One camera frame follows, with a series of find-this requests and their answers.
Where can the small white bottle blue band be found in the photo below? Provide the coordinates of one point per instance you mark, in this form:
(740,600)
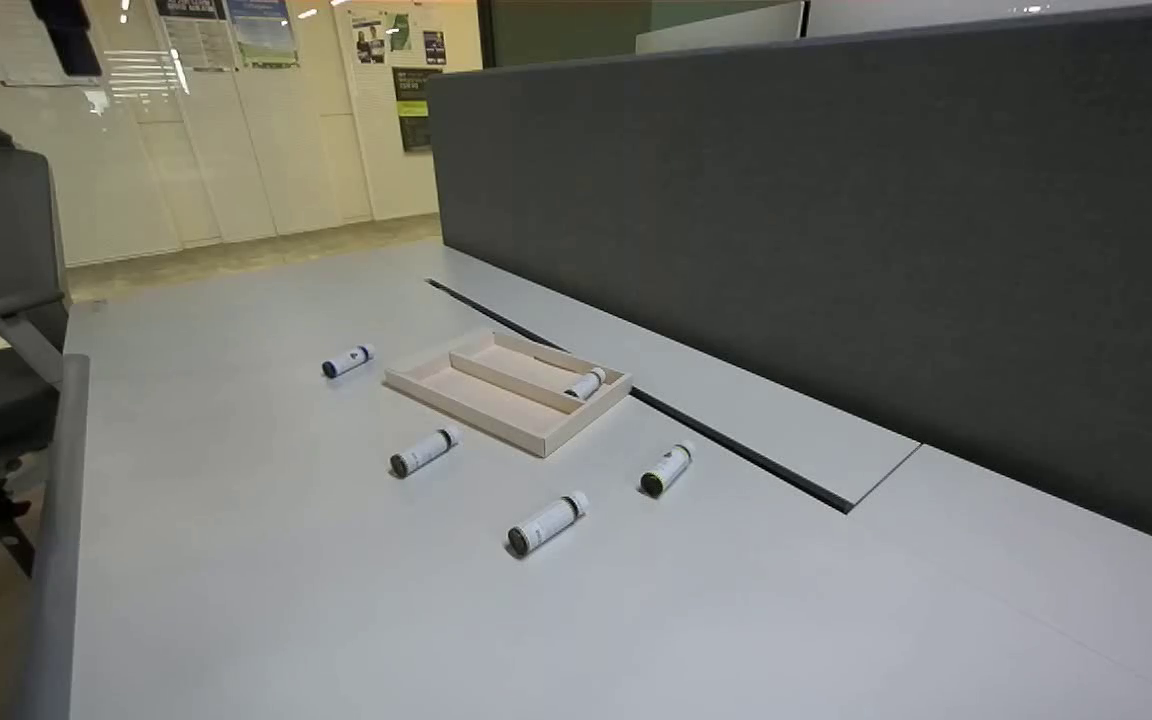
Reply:
(345,361)

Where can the small white bottle dark band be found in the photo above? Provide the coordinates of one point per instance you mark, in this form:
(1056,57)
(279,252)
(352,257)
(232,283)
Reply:
(584,385)
(665,468)
(423,454)
(545,520)

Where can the light wooden two-segment tray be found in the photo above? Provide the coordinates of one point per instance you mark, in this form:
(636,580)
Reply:
(471,392)

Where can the dark grey partition panel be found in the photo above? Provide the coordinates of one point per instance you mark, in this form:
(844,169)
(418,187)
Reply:
(869,225)

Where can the grey office chair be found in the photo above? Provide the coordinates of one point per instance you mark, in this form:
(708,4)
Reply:
(0,241)

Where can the dark green wall poster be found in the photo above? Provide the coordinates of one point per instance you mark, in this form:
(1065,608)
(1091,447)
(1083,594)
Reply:
(414,111)

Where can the small photo wall poster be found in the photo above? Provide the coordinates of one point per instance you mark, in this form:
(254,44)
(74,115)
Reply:
(368,43)

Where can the paper wall poster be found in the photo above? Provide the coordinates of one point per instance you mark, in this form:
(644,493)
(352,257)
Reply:
(197,33)
(261,30)

